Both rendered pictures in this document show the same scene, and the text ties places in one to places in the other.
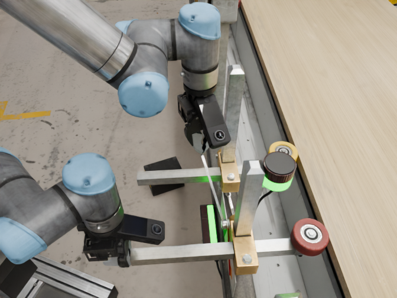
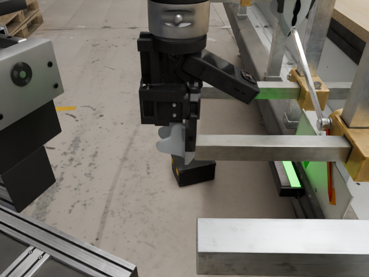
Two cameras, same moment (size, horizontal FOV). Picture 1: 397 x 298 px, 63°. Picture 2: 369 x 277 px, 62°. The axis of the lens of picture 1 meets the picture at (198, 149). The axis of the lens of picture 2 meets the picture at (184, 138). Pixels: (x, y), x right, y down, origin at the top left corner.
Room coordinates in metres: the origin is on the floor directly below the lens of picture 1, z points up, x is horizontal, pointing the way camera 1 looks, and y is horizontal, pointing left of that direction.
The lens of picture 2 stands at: (-0.07, 0.14, 1.15)
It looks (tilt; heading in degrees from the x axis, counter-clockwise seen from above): 36 degrees down; 5
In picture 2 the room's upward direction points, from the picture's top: straight up
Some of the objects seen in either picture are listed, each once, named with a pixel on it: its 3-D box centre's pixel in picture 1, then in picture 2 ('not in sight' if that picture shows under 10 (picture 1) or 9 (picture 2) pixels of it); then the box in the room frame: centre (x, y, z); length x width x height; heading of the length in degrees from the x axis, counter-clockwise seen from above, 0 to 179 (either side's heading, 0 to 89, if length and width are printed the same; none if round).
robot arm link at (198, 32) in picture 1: (198, 38); not in sight; (0.57, 0.00, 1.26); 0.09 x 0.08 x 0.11; 95
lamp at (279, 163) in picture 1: (270, 196); not in sight; (0.39, -0.15, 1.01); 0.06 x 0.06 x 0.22; 4
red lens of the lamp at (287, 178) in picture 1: (279, 167); not in sight; (0.39, -0.15, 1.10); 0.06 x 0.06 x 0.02
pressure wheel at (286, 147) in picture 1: (280, 163); not in sight; (0.60, -0.24, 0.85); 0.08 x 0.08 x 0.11
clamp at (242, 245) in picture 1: (243, 242); (357, 142); (0.36, -0.11, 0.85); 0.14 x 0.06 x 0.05; 4
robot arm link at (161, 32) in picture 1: (146, 45); not in sight; (0.54, 0.10, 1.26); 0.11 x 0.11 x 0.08; 5
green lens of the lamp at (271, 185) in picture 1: (276, 175); not in sight; (0.39, -0.15, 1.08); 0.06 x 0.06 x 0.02
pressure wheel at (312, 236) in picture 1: (305, 243); not in sight; (0.35, -0.25, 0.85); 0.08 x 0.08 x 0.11
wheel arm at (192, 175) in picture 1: (211, 175); (286, 91); (0.59, -0.04, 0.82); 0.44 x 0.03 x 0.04; 94
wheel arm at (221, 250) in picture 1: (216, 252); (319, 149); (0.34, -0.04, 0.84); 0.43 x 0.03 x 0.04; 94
